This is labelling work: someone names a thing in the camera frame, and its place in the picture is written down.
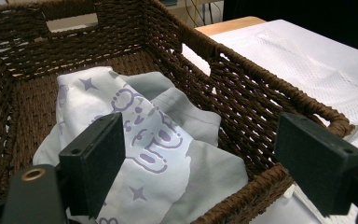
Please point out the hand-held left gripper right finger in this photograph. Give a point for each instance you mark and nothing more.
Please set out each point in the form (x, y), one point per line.
(317, 161)

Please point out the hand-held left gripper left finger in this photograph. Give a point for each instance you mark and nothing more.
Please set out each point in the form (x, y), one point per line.
(96, 161)

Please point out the grey printed garment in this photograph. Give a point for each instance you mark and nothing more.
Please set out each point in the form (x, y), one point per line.
(167, 174)

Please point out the brown woven basket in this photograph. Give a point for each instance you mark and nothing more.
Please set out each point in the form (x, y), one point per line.
(245, 102)

